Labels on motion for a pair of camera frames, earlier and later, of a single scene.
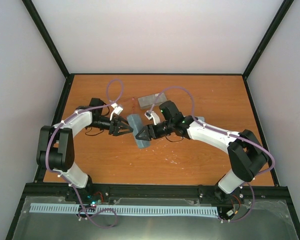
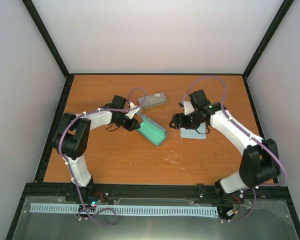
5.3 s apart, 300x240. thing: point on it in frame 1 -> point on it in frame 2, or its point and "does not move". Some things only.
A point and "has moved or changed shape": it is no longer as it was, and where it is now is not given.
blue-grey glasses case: (135, 120) has moved or changed shape
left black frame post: (40, 23) does not move
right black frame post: (282, 12) does not move
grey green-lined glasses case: (146, 102) does not move
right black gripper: (146, 135) -> (178, 119)
